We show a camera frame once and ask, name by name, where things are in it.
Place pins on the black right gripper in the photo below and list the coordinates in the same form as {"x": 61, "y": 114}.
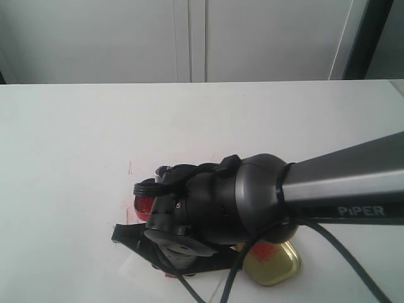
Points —
{"x": 182, "y": 229}

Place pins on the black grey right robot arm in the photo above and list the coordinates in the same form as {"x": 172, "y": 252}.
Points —
{"x": 264, "y": 196}

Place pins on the red ink tin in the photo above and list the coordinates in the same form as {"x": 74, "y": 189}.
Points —
{"x": 145, "y": 205}

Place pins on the gold metal tin lid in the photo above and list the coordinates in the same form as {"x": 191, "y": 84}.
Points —
{"x": 269, "y": 264}

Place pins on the white cabinet doors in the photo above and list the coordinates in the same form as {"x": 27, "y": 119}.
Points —
{"x": 173, "y": 41}

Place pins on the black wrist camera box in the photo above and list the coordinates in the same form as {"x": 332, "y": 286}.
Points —
{"x": 165, "y": 174}

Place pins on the dark vertical post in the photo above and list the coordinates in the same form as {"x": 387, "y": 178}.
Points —
{"x": 367, "y": 38}

